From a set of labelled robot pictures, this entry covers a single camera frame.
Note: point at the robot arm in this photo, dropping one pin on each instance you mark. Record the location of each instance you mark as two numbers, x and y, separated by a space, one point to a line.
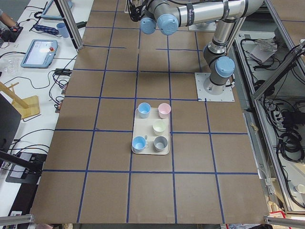
160 14

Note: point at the blue plastic cup near pink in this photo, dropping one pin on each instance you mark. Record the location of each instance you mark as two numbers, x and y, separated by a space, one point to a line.
144 110

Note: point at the cream plastic cup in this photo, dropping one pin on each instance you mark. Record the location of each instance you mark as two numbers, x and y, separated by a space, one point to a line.
159 127

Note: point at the grey plastic cup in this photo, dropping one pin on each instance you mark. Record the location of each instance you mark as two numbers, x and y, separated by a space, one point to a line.
160 144

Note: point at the light blue plastic cup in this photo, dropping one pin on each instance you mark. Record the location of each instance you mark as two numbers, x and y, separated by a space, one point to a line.
138 144

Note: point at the blue cup on desk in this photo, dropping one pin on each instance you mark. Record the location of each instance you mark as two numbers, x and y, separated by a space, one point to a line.
61 27

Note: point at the white plastic tray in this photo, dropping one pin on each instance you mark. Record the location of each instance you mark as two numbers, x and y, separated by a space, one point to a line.
144 127

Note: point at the black power adapter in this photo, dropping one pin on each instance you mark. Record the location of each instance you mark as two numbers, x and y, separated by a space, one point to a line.
62 72

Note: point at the wooden stand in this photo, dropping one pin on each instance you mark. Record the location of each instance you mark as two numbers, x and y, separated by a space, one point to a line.
27 107

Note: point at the teach pendant near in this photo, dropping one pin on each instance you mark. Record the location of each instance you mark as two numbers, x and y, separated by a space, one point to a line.
40 54

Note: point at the teach pendant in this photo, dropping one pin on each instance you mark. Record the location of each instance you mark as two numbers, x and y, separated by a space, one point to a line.
51 12
40 54

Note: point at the blue plaid folded umbrella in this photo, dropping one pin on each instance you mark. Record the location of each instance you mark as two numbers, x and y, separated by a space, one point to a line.
46 29

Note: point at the teach pendant far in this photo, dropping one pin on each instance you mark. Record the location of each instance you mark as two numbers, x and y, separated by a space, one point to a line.
51 12

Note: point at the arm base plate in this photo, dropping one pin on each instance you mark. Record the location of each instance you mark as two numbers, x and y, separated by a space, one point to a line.
208 92

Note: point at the white wire cup rack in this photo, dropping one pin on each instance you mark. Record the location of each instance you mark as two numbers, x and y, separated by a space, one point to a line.
129 3

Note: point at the aluminium frame post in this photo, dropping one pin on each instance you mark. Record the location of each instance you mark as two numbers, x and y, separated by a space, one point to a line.
66 15

